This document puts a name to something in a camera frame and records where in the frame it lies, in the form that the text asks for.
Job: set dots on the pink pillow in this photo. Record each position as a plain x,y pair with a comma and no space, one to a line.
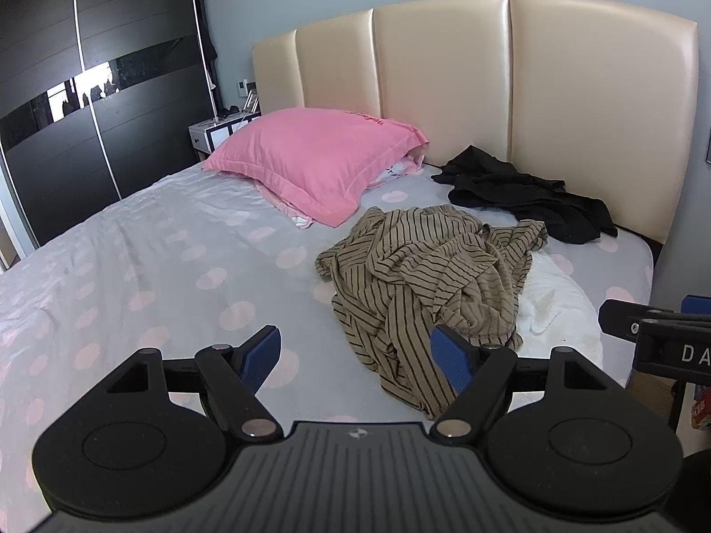
311,150

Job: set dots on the small picture frame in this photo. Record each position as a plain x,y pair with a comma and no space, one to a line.
253,101

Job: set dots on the red box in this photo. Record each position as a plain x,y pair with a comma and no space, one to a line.
702,408

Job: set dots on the black garment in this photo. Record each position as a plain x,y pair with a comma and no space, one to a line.
500,189

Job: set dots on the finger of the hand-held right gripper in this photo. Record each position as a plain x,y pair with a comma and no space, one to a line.
619,319
697,305

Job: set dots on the beige padded headboard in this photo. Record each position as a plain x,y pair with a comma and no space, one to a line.
444,66

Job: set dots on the bed with dotted sheet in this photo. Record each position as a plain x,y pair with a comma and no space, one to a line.
166,244

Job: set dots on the dark sliding wardrobe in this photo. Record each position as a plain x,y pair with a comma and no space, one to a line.
111,39

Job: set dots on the white crumpled cloth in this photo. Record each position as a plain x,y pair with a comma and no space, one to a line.
550,300

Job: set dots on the tan striped garment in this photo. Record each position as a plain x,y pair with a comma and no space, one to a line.
422,266

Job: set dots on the white nightstand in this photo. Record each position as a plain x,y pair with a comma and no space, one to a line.
219,133

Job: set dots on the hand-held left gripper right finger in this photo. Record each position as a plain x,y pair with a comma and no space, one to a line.
452,361

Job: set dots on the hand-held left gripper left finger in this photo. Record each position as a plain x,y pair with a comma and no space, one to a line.
261,356

